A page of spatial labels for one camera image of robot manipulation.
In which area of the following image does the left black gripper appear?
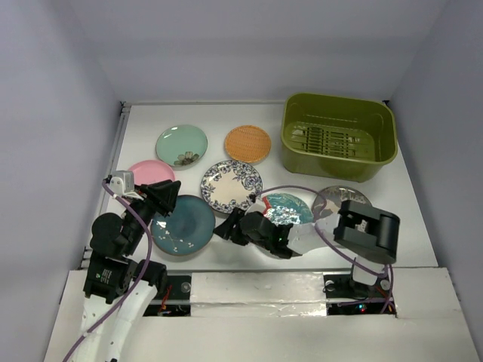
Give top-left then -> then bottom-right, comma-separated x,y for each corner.
124,178 -> 181,253

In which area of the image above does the pink plate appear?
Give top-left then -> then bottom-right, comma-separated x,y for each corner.
128,160 -> 176,186

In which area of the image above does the dark teal blossom plate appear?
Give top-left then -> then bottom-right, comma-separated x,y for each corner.
151,195 -> 216,256

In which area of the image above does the blue floral rim plate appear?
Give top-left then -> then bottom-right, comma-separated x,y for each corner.
200,160 -> 263,214

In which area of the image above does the red and teal plate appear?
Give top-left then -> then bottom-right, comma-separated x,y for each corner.
247,192 -> 314,257

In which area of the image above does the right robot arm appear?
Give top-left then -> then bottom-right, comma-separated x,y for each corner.
214,199 -> 400,296

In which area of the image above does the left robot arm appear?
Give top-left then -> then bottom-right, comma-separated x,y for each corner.
64,171 -> 181,361

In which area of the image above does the green plastic bin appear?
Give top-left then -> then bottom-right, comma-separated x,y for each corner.
281,93 -> 398,183

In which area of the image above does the mint green flower plate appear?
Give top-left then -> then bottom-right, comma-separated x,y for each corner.
155,124 -> 208,167

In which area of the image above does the orange woven pattern plate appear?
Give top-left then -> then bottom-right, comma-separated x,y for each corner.
224,125 -> 272,163

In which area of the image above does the foil covered base panel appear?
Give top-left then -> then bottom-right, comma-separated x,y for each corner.
189,272 -> 327,318

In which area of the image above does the grey deer plate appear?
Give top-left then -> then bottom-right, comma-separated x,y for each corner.
312,186 -> 372,221

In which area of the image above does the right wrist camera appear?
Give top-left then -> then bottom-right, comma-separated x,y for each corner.
246,197 -> 269,215

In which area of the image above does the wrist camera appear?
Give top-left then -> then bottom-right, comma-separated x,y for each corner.
107,170 -> 135,196
246,197 -> 269,215

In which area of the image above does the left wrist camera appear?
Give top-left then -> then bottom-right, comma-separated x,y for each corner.
107,170 -> 135,196

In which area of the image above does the left aluminium table rail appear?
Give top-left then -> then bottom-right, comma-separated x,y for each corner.
78,100 -> 132,269

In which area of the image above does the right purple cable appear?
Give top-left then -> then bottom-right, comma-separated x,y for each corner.
250,184 -> 395,314

